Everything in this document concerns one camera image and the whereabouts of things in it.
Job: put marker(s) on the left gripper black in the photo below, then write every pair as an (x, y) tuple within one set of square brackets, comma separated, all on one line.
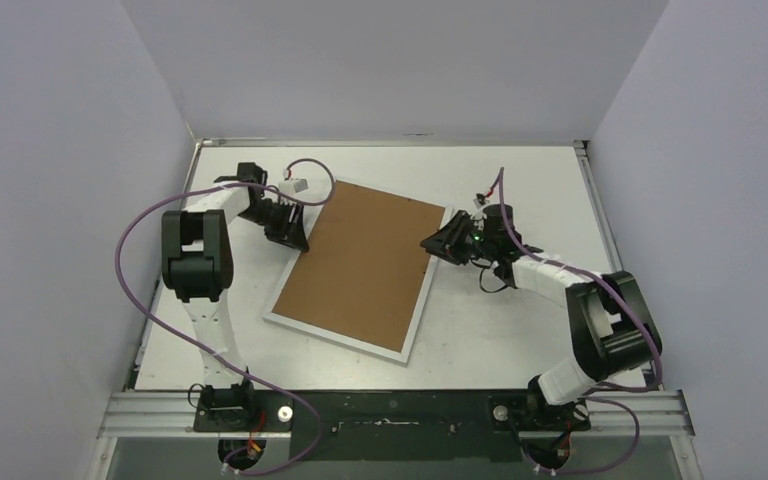
[(291, 232)]

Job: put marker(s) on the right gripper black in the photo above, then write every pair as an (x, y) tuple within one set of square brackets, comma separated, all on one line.
[(460, 236)]

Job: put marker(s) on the white picture frame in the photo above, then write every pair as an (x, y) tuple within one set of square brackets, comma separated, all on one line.
[(338, 341)]

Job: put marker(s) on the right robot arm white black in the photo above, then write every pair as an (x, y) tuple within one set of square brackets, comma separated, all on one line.
[(611, 328)]

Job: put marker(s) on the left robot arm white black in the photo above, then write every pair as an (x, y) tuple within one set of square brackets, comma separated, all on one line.
[(197, 265)]

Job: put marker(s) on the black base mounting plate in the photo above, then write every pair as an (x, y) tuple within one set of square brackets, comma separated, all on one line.
[(388, 425)]

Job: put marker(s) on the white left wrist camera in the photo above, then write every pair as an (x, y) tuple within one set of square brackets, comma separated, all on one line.
[(293, 186)]

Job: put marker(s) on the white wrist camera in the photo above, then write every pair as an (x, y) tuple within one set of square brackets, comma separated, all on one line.
[(293, 186), (482, 200)]

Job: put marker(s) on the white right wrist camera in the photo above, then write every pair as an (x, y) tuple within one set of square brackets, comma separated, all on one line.
[(482, 200)]

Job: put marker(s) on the aluminium front rail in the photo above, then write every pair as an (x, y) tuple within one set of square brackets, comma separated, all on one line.
[(155, 414)]

